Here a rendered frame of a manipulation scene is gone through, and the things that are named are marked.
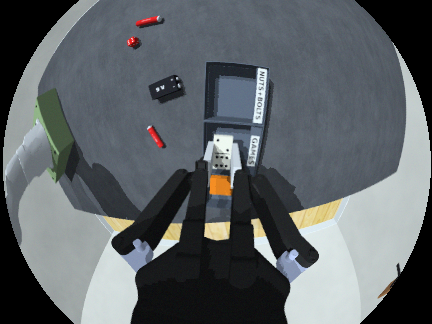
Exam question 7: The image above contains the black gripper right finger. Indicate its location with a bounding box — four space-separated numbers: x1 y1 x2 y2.
228 143 319 291

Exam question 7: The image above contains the red die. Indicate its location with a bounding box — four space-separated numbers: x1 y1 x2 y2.
127 36 139 47

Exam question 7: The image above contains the white domino tile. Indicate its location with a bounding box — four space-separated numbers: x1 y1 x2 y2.
212 134 233 170

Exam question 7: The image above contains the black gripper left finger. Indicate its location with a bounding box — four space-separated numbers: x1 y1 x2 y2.
111 141 214 287

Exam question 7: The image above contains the dark grey three-compartment bin rack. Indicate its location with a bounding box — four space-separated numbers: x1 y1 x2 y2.
203 61 270 209

